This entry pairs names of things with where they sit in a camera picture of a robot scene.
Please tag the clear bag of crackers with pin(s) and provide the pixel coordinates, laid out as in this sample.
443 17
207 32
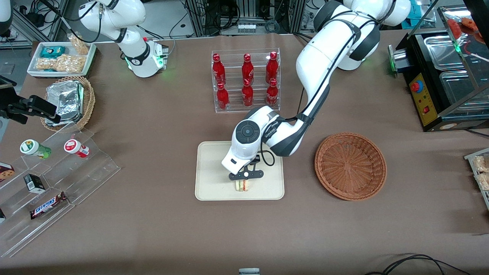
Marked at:
79 44

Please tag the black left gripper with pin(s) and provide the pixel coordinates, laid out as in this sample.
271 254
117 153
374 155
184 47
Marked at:
256 159

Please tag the white rectangular snack tray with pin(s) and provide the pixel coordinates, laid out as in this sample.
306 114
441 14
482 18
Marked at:
34 70

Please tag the small brown wicker basket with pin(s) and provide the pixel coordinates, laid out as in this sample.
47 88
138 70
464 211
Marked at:
88 103

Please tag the grey metal snack rack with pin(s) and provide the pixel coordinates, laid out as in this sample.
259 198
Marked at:
477 152

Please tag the triangle sandwich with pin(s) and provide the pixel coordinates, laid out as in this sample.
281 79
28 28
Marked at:
242 185

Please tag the snickers chocolate bar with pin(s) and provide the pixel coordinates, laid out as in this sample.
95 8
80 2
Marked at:
47 205

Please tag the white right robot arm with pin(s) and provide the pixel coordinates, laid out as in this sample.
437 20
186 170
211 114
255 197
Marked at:
130 23

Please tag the black food warmer display case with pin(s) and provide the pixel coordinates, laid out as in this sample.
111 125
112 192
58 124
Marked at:
447 76

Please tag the clear acrylic stepped shelf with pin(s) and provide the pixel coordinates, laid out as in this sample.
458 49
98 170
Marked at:
88 172

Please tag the red lidded snack cup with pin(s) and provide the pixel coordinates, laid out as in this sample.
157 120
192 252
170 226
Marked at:
75 147

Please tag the beige plastic serving tray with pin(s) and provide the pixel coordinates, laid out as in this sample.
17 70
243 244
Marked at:
214 172

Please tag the clear bag of peanuts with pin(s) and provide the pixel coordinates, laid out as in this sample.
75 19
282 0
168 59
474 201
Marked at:
61 63

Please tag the brown cookie box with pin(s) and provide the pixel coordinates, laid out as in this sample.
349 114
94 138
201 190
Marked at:
5 172

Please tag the aluminium foil food container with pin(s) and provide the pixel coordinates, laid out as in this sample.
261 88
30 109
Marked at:
65 101

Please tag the small black carton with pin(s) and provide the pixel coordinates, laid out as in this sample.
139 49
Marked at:
34 183

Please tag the grey device with label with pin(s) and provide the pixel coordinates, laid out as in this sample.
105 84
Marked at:
249 271

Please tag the clear acrylic bottle rack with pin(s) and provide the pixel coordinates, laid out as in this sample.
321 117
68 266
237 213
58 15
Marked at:
231 109

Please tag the large round brown wicker basket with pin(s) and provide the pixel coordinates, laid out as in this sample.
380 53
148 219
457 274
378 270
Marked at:
350 166

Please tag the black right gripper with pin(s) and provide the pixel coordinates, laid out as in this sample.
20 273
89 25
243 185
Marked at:
23 106

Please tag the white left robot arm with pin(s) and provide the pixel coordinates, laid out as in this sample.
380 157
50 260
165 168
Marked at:
317 61

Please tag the teal snack packet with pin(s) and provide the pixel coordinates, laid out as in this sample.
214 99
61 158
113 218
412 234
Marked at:
52 51

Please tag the green lidded snack cup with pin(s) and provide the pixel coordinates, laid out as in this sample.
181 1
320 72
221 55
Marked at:
34 148

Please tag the red cola bottle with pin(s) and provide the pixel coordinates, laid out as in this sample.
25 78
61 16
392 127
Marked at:
272 65
222 95
247 67
272 93
247 93
218 68

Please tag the wrapped cracker snack pack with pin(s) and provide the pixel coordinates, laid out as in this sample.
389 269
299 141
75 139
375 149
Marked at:
482 163
483 181

